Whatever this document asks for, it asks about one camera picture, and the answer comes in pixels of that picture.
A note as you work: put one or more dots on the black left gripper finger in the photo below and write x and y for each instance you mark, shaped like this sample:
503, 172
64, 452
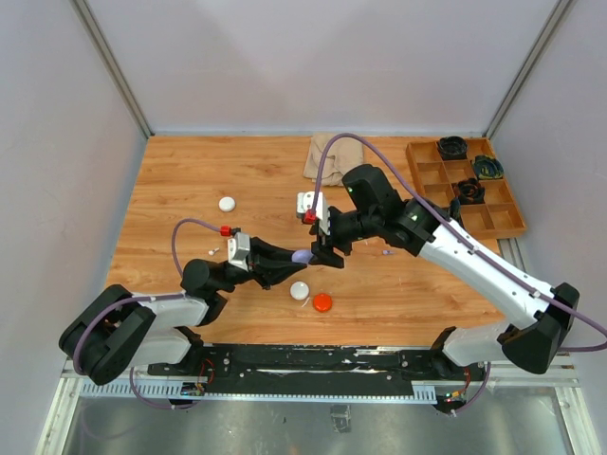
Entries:
278, 273
263, 251

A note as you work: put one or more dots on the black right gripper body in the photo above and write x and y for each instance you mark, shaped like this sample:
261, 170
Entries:
345, 228

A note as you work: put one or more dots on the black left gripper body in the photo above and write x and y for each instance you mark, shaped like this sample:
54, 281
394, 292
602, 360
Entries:
238, 275

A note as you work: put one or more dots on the purple charging case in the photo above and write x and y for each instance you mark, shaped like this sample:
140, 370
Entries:
302, 256

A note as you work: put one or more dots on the white charging case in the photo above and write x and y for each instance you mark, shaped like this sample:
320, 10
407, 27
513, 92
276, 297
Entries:
227, 204
299, 291

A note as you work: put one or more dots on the orange earbud charging case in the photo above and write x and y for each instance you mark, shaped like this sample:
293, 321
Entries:
322, 302

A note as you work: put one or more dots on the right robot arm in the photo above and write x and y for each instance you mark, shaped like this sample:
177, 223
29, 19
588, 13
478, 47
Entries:
537, 317

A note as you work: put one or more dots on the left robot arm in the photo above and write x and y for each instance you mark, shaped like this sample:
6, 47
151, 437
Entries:
120, 330

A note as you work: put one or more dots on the beige cloth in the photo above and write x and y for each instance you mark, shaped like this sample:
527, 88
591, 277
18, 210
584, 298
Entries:
344, 155

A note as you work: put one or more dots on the black orange rolled sock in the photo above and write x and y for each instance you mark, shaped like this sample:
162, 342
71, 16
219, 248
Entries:
469, 192

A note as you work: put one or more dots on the blue yellow rolled sock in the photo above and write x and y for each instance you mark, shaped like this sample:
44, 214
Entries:
487, 167

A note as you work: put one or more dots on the wooden compartment tray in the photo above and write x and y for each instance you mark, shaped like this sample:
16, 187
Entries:
464, 177

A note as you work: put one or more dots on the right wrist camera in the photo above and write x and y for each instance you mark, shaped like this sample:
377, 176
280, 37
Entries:
312, 210

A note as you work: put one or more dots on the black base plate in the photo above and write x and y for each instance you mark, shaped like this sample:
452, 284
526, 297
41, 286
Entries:
316, 371

